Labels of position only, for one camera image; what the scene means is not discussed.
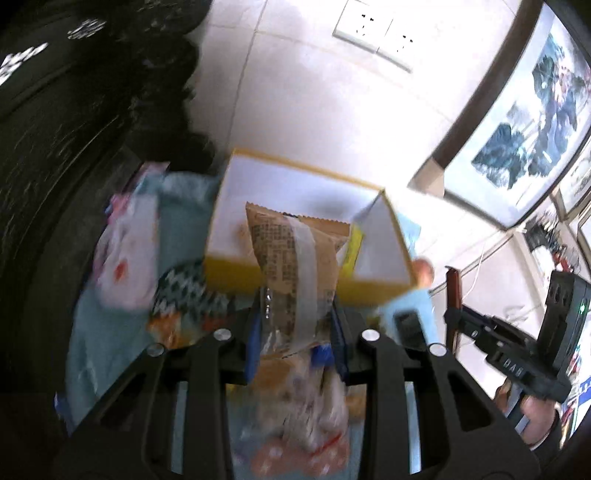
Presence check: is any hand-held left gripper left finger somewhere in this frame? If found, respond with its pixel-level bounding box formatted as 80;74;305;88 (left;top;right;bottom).
53;305;264;480

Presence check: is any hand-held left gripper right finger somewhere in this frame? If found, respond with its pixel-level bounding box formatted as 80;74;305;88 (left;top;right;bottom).
329;302;541;480

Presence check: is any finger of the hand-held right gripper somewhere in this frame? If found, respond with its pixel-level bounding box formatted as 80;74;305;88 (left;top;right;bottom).
443;307;541;358

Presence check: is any brown snack packet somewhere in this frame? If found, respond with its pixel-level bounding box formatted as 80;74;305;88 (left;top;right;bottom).
245;202;352;361

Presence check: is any yellow cardboard box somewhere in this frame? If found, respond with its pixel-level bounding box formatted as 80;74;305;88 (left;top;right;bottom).
203;148;416;308

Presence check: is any person's right hand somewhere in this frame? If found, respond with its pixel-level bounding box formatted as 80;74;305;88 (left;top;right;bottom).
494;381;561;448

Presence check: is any black rectangular object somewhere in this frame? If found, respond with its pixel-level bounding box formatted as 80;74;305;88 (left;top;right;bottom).
396;311;423;354

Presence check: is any teal zigzag snack packet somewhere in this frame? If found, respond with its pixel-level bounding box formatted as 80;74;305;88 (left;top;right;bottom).
148;258;250;352

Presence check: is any yellow snack packet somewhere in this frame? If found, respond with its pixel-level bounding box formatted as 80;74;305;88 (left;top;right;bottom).
339;224;365;278

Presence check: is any small framed picture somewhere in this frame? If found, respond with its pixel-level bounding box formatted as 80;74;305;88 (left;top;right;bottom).
551;138;591;220

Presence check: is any white pink snack packet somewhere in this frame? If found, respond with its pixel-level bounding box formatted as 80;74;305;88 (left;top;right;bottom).
92;191;160;310

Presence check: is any light blue table cloth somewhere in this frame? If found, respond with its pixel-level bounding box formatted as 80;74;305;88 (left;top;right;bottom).
55;171;439;480

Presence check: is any pink blue snack packet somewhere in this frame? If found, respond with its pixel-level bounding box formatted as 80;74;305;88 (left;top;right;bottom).
105;161;171;217

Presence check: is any dark framed landscape painting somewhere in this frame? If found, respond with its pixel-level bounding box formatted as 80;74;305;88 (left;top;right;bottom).
409;0;591;229

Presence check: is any dark carved wooden furniture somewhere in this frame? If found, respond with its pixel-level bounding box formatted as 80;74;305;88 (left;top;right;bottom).
0;0;218;393

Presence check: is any brown wooden post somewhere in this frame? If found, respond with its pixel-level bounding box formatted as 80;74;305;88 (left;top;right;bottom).
444;267;462;354

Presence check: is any white cable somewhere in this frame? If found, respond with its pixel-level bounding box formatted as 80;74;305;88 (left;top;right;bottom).
459;231;527;324

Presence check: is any white wall socket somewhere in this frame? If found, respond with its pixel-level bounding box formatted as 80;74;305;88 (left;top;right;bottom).
378;18;414;73
333;0;393;49

